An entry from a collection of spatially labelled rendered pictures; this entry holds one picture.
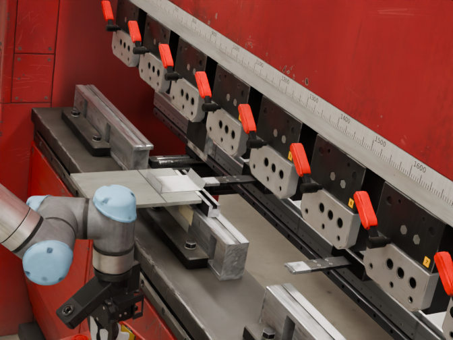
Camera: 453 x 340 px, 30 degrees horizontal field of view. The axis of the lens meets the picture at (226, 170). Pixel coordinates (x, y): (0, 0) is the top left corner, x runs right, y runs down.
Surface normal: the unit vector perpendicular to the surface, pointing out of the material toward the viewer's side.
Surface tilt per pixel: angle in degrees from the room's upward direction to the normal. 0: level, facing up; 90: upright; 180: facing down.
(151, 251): 0
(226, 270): 90
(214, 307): 0
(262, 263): 0
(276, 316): 90
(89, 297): 37
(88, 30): 90
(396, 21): 90
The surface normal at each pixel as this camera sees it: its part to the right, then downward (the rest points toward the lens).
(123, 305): 0.65, 0.40
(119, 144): -0.87, 0.05
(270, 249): 0.16, -0.91
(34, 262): 0.07, 0.41
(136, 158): 0.46, 0.41
